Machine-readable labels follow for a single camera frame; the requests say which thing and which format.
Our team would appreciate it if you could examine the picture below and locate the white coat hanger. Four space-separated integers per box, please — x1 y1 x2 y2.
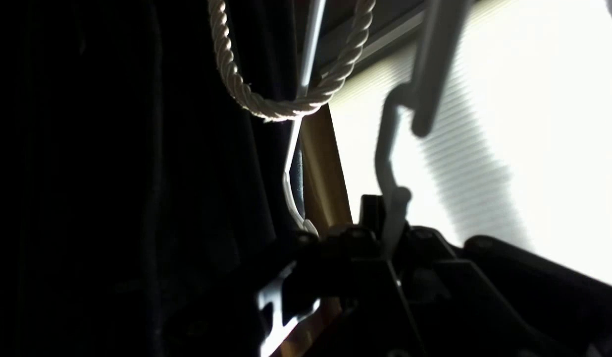
253 0 469 357

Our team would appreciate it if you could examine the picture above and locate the white window blind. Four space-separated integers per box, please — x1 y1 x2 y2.
326 0 612 289

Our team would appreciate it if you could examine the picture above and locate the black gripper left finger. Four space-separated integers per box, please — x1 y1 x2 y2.
292 194 411 357

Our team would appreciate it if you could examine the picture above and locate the white twisted rope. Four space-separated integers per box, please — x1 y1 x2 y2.
205 0 379 124

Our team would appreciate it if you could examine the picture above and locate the dark hanging coat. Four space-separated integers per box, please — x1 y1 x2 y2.
0 0 306 357

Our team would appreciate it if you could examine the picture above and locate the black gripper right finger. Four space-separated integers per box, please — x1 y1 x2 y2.
389 225 538 357

